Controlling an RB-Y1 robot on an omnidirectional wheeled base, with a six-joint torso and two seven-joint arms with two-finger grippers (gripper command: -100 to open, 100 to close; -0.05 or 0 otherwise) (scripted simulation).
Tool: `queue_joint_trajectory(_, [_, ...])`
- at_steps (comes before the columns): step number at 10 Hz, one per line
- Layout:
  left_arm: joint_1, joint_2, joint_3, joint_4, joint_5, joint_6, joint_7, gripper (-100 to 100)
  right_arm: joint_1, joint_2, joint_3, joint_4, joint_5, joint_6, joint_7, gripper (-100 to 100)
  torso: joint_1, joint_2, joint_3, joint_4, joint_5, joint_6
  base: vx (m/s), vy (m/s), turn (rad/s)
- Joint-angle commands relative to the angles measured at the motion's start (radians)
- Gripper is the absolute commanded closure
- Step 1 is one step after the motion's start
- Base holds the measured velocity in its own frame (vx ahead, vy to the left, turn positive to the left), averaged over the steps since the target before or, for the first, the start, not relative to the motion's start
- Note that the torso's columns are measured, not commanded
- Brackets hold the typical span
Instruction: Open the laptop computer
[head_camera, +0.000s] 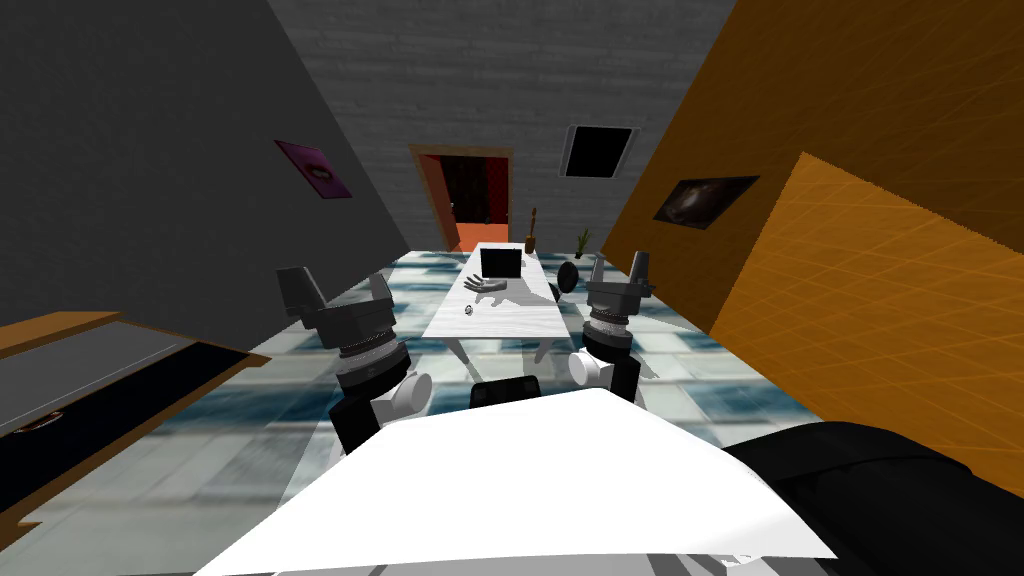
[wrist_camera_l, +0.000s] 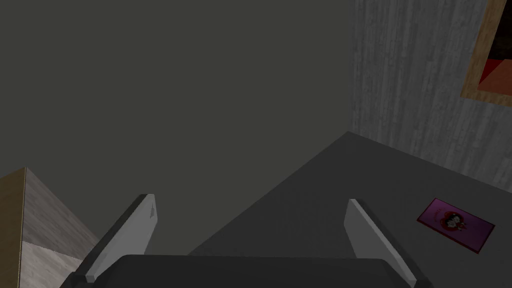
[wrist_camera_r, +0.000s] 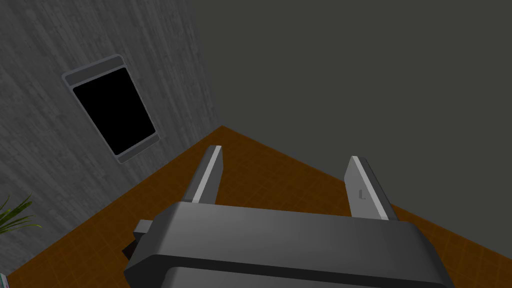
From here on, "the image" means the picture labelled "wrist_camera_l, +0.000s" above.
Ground wooden cabinet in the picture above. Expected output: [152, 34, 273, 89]
[0, 167, 101, 288]

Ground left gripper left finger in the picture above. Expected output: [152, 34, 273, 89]
[71, 193, 159, 283]

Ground wood-framed picture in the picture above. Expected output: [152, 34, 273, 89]
[459, 0, 512, 107]

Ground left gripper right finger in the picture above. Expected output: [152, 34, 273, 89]
[343, 197, 426, 288]

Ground purple book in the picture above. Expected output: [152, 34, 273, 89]
[416, 197, 496, 255]

